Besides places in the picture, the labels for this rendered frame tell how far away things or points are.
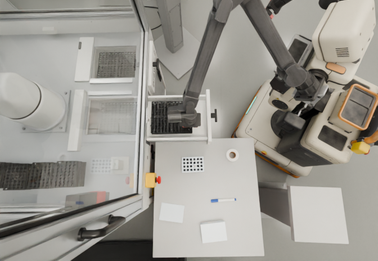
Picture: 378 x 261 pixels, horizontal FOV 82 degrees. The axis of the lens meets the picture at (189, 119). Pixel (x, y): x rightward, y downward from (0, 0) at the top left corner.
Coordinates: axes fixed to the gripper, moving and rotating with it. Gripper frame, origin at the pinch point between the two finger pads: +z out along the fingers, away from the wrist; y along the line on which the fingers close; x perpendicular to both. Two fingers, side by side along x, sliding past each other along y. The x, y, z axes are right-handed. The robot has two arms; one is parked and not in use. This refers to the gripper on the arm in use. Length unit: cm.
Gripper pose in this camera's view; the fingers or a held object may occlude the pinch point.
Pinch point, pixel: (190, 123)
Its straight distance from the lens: 111.9
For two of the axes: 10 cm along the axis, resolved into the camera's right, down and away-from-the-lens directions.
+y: -10.0, 0.0, 0.1
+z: 0.0, 2.4, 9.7
